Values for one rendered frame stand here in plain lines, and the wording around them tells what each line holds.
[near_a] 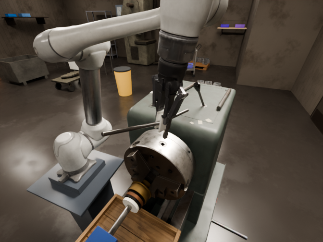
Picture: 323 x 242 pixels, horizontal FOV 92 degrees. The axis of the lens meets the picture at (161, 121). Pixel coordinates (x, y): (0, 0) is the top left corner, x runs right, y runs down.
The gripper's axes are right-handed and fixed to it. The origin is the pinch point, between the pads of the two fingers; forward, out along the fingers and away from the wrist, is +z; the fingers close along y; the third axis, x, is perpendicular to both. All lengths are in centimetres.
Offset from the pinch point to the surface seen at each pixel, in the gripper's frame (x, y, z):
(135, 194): -12.3, 5.8, 25.3
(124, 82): 151, -273, 140
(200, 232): 23, 30, 78
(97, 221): -25, -3, 50
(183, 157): 8.3, 8.2, 16.5
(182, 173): 3.9, 12.1, 18.4
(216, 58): 588, -303, 128
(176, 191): -0.1, 14.5, 24.1
